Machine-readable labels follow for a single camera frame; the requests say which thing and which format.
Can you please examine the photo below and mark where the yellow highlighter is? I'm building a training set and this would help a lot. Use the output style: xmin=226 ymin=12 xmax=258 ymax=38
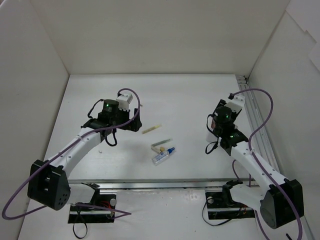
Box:
xmin=141 ymin=124 xmax=162 ymax=135

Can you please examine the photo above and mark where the green highlighter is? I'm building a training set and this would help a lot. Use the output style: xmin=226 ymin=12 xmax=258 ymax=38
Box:
xmin=151 ymin=138 xmax=173 ymax=147

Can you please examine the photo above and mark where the brown orange highlighter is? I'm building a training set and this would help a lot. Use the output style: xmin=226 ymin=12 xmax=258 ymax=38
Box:
xmin=211 ymin=119 xmax=216 ymax=130

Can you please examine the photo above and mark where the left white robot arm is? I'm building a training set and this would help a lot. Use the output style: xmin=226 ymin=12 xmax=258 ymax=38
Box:
xmin=27 ymin=93 xmax=142 ymax=211

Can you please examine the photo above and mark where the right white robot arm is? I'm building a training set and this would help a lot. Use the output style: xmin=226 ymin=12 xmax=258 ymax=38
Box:
xmin=209 ymin=99 xmax=304 ymax=229

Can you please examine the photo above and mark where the white container box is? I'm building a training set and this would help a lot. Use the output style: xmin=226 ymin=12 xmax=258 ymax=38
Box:
xmin=206 ymin=126 xmax=218 ymax=143

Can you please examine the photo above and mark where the clear blue spray bottle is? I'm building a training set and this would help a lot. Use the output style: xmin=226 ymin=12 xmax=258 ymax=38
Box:
xmin=151 ymin=147 xmax=176 ymax=166

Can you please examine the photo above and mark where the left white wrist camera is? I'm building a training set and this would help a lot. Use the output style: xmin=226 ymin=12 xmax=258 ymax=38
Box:
xmin=116 ymin=92 xmax=133 ymax=112

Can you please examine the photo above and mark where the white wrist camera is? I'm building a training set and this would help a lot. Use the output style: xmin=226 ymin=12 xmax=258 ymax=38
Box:
xmin=225 ymin=93 xmax=246 ymax=114
xmin=116 ymin=92 xmax=133 ymax=112

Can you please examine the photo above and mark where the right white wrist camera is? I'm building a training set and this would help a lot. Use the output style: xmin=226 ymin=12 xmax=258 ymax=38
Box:
xmin=225 ymin=93 xmax=246 ymax=114

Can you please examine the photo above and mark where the front aluminium rail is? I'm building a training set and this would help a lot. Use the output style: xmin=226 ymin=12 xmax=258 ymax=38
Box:
xmin=67 ymin=177 xmax=261 ymax=192

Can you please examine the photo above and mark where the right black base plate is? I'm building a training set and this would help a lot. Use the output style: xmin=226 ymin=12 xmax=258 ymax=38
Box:
xmin=204 ymin=191 xmax=255 ymax=221

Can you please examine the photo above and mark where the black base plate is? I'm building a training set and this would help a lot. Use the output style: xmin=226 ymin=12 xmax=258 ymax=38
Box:
xmin=204 ymin=191 xmax=255 ymax=221
xmin=67 ymin=192 xmax=117 ymax=224

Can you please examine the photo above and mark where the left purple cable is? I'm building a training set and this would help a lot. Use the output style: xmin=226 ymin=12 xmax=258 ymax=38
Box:
xmin=1 ymin=87 xmax=142 ymax=220

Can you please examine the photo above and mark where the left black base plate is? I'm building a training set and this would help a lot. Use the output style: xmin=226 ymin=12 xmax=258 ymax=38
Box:
xmin=67 ymin=192 xmax=117 ymax=224

